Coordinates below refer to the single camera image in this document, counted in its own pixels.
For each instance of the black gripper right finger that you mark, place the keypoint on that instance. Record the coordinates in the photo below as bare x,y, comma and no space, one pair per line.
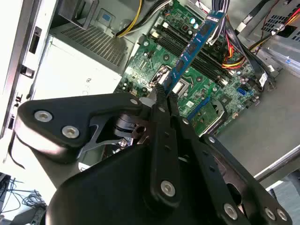
206,164

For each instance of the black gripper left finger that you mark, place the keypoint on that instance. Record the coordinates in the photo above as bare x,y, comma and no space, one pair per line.
164,145

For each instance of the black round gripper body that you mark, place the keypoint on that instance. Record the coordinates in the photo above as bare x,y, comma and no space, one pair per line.
105,187

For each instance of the blue RAM stick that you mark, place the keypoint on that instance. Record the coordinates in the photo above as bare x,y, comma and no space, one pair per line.
194,47

